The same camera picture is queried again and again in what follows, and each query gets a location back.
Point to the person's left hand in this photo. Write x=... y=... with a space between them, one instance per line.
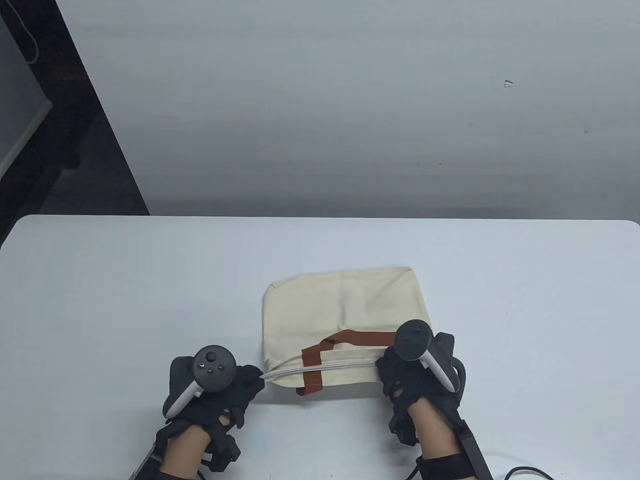
x=210 y=412

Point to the person's right hand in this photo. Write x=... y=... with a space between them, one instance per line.
x=415 y=382

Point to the person's left forearm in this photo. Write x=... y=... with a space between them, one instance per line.
x=182 y=455

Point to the person's right forearm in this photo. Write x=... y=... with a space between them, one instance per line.
x=432 y=430

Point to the black glove sensor box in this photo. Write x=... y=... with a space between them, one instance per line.
x=225 y=452
x=402 y=430

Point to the grey board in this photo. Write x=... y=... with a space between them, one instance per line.
x=20 y=100

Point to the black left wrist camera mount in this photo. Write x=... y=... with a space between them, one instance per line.
x=147 y=465

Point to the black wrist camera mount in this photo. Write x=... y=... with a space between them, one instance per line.
x=475 y=450
x=147 y=465

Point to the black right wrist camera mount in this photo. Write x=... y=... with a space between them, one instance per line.
x=475 y=450

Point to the dark wall panel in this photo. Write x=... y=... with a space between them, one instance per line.
x=100 y=165

